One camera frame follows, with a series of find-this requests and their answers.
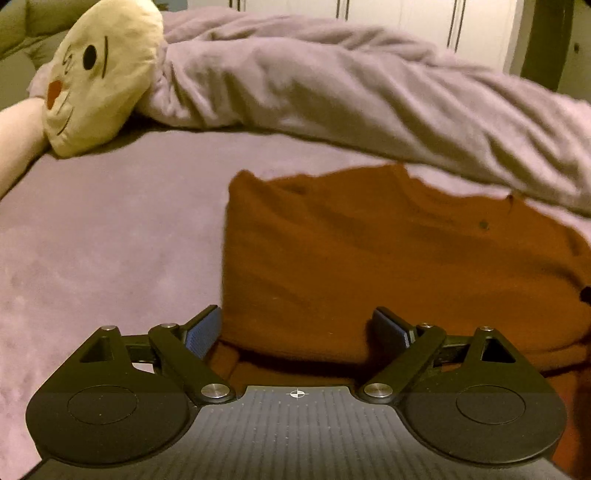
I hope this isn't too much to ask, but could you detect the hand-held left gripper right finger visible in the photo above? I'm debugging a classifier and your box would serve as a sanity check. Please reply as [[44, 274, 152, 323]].
[[358, 306, 533, 406]]

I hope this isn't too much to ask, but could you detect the dark doorway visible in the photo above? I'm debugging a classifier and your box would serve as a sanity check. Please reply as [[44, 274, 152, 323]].
[[521, 0, 576, 93]]

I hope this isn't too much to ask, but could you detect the lilac bed sheet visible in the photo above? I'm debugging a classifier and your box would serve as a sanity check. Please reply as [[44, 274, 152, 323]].
[[0, 124, 591, 480]]

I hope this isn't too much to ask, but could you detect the green cushion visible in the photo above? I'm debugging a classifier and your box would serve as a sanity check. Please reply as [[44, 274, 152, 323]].
[[0, 0, 82, 112]]

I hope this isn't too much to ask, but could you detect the lilac duvet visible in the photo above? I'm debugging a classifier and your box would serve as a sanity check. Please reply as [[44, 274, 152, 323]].
[[28, 9, 591, 217]]

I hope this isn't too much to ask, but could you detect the yellow plush face pillow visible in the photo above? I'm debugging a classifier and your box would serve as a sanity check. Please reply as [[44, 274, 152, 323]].
[[41, 0, 165, 159]]

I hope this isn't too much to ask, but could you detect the orange knit sweater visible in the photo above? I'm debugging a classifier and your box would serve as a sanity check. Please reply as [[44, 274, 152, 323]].
[[210, 165, 591, 478]]

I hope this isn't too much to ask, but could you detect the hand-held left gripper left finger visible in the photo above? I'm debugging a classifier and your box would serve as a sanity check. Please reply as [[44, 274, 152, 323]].
[[69, 305, 237, 405]]

